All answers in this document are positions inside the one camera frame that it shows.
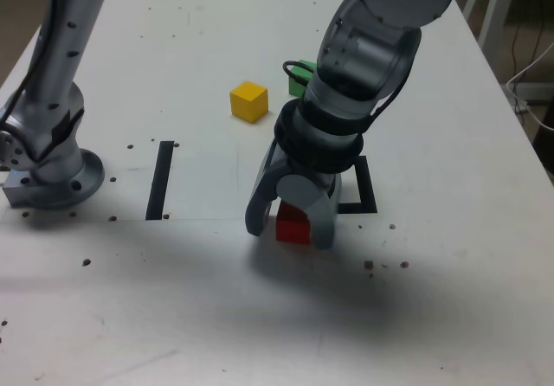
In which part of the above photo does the black tape square outline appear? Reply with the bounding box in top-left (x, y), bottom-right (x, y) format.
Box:
top-left (336, 155), bottom-right (378, 215)

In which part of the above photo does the white cable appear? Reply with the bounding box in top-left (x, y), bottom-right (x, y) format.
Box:
top-left (506, 41), bottom-right (554, 132)

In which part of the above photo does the black tape strip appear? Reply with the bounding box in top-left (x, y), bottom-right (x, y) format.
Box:
top-left (145, 139), bottom-right (176, 222)

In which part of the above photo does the green cube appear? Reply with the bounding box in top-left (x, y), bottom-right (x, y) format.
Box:
top-left (287, 59), bottom-right (318, 99)

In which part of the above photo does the yellow cube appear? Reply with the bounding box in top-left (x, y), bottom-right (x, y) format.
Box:
top-left (229, 80), bottom-right (269, 125)

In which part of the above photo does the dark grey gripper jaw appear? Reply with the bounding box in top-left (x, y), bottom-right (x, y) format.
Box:
top-left (245, 150), bottom-right (287, 237)

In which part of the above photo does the red cube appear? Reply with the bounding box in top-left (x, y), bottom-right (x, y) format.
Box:
top-left (275, 201), bottom-right (313, 246)

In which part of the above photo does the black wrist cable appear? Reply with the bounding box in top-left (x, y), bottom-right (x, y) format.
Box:
top-left (282, 59), bottom-right (314, 89)

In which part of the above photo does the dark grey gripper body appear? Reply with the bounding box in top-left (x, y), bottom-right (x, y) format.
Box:
top-left (268, 153), bottom-right (352, 206)

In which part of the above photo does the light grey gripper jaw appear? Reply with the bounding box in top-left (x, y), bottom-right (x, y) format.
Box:
top-left (276, 172), bottom-right (338, 251)

